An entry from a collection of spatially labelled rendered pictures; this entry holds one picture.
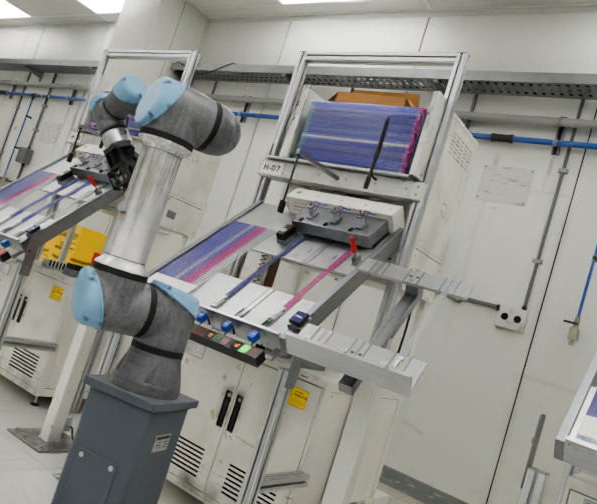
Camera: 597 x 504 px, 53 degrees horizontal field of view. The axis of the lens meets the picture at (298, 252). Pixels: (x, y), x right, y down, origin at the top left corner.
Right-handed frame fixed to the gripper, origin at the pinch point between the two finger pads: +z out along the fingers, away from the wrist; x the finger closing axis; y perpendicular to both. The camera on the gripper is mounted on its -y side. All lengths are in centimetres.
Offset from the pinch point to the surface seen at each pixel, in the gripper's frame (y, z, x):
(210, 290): -38.9, 18.7, -20.6
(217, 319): -28.2, 30.0, -14.8
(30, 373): -62, 6, -150
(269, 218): -85, -4, -13
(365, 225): -74, 19, 27
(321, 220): -76, 9, 11
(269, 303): -37.7, 32.1, -0.8
